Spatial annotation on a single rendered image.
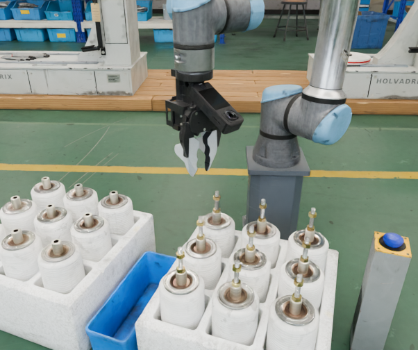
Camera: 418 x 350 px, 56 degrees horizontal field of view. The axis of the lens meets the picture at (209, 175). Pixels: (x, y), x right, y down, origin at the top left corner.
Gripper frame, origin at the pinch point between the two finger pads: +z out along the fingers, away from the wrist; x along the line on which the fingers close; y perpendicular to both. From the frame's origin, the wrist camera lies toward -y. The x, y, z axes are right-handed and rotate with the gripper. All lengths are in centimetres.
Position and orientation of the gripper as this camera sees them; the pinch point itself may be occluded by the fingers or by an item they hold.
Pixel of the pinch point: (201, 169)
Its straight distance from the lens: 81.4
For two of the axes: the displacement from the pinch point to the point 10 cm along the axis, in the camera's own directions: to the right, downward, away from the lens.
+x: -7.6, 3.0, -5.8
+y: -6.5, -3.6, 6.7
